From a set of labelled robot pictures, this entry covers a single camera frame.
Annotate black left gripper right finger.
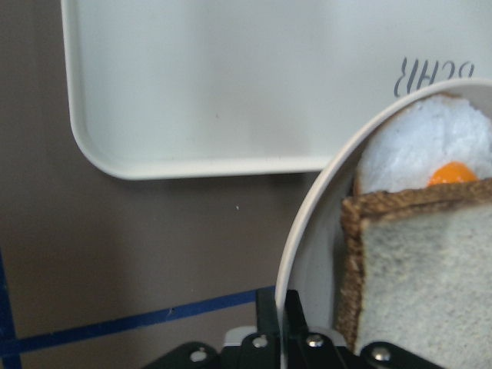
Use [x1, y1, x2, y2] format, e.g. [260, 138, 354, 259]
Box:
[284, 290, 440, 369]

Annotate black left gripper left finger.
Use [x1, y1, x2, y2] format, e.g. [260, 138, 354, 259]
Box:
[146, 288, 281, 369]

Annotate cream round plate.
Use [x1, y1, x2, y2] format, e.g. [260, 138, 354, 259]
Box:
[275, 79, 491, 354]

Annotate bread slice with brown crust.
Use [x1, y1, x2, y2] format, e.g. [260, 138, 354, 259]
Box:
[335, 179, 491, 368]

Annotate fried egg toy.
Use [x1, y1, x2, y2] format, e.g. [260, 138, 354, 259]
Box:
[354, 95, 491, 194]

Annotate cream bear tray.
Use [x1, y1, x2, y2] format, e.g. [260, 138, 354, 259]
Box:
[61, 1, 491, 180]

